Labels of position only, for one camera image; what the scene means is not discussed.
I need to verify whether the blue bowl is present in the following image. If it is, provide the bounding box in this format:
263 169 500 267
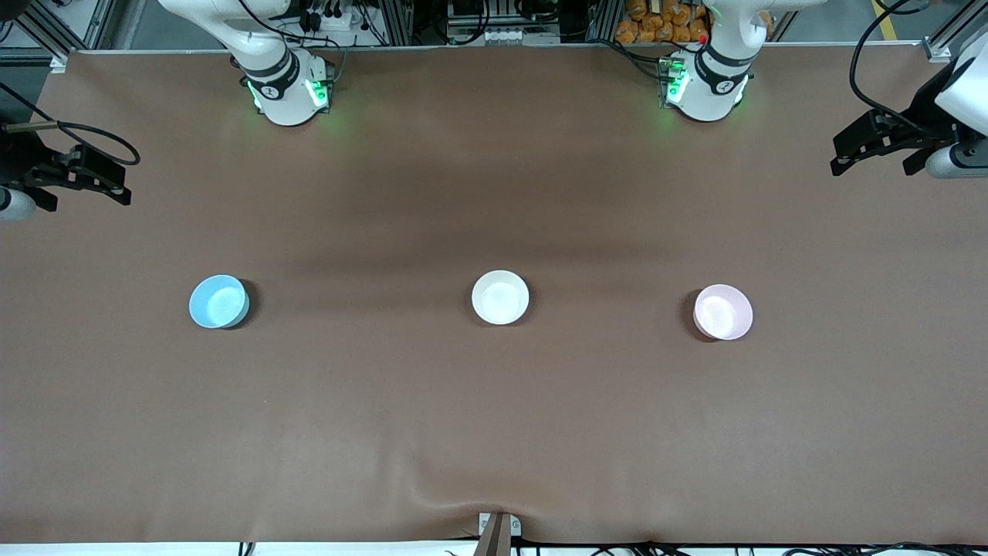
189 274 251 330

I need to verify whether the pink bowl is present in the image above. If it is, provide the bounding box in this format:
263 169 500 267
693 284 754 341

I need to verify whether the green-lit box at right arm base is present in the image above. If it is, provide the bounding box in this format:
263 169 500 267
306 60 335 110

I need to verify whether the green-lit box at left arm base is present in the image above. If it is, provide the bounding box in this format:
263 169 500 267
658 54 690 110

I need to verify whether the white bowl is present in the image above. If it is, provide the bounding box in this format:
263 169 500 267
472 270 531 326

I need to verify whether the orange packets pile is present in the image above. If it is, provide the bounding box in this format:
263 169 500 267
614 0 710 46

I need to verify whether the white power strip with plugs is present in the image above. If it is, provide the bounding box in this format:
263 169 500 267
297 0 365 33

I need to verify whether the brown table cloth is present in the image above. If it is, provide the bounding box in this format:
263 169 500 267
0 42 988 546

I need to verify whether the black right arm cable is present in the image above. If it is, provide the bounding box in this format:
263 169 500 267
0 80 143 168

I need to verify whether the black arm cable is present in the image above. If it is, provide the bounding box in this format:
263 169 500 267
0 80 143 168
848 0 936 138

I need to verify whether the aluminium frame rail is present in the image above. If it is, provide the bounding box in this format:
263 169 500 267
0 0 118 74
922 0 988 64

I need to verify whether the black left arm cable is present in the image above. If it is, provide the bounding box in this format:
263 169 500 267
848 0 936 138

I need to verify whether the aluminium frame post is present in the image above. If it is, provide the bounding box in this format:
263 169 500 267
587 0 623 44
378 0 415 46

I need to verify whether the white metal edge bracket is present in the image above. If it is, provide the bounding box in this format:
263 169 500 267
478 512 523 538

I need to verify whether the brown camera post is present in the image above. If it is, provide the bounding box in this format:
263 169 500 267
473 514 513 556

